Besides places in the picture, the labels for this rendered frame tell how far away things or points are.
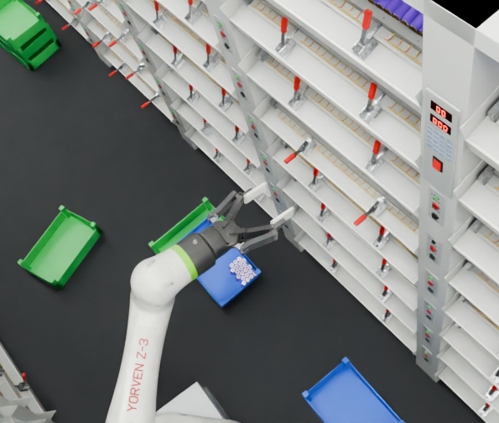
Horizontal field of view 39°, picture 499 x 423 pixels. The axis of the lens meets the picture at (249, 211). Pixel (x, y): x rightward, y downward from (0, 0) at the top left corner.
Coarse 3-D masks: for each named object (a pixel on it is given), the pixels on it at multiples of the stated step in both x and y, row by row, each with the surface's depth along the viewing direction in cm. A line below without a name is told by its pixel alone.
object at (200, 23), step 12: (156, 0) 208; (168, 0) 202; (180, 0) 201; (192, 0) 191; (180, 12) 199; (192, 12) 195; (204, 12) 196; (192, 24) 196; (204, 24) 195; (204, 36) 194; (216, 36) 192; (216, 48) 186
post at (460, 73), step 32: (448, 0) 98; (480, 0) 97; (448, 32) 100; (448, 64) 106; (480, 64) 102; (448, 96) 112; (480, 96) 110; (480, 160) 129; (448, 224) 145; (448, 256) 157; (448, 288) 173; (448, 320) 195; (416, 352) 239
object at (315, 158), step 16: (256, 112) 199; (272, 112) 201; (272, 128) 199; (288, 128) 197; (288, 144) 200; (320, 160) 190; (336, 160) 189; (336, 176) 187; (352, 176) 185; (352, 192) 184; (368, 208) 181; (384, 224) 178; (400, 224) 177; (400, 240) 176; (416, 240) 174
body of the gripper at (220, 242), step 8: (216, 224) 169; (232, 224) 168; (200, 232) 165; (208, 232) 164; (216, 232) 164; (224, 232) 167; (208, 240) 163; (216, 240) 163; (224, 240) 164; (232, 240) 166; (216, 248) 163; (224, 248) 164; (216, 256) 165
